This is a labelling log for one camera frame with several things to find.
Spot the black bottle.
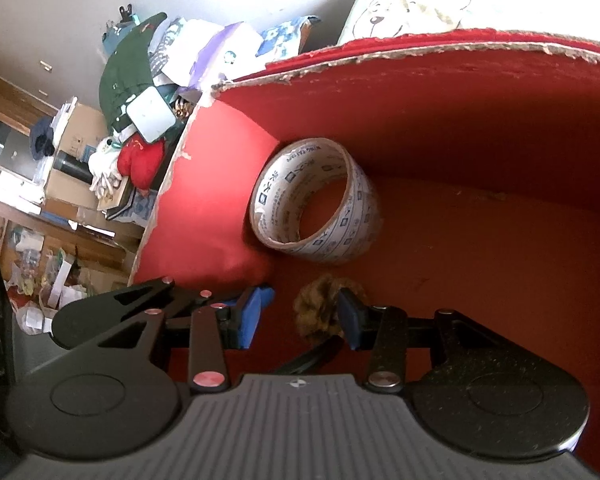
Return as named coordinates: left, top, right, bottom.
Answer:
left=54, top=152, right=96, bottom=183

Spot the green cloth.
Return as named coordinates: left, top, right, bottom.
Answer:
left=99, top=12, right=168, bottom=133

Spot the red plush toy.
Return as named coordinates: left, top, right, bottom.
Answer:
left=117, top=137, right=166, bottom=191

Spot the brown cardboard box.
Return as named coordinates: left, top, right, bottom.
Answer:
left=45, top=102, right=111, bottom=206

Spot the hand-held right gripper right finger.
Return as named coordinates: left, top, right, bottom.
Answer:
left=336, top=290, right=561, bottom=391

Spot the red cardboard box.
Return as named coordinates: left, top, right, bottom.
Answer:
left=130, top=27, right=600, bottom=476

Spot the dark blue cap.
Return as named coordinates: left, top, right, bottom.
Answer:
left=30, top=117, right=56, bottom=161

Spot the blue patterned cloth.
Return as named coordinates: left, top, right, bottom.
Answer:
left=257, top=15, right=323, bottom=58

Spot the clear printed tape roll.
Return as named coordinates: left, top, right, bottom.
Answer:
left=250, top=137, right=383, bottom=265

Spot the small white flat box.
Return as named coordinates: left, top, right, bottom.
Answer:
left=125, top=86, right=176, bottom=143

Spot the purple and white package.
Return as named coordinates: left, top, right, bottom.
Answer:
left=190, top=21, right=263, bottom=86

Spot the brown pine cone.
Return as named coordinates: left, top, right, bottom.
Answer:
left=292, top=275, right=368, bottom=348

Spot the white cloth bundle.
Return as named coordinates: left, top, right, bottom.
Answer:
left=87, top=137, right=126, bottom=196

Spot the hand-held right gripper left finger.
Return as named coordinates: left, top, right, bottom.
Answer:
left=52, top=277, right=276, bottom=393

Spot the mint printed blanket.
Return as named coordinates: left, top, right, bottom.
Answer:
left=337, top=0, right=600, bottom=61

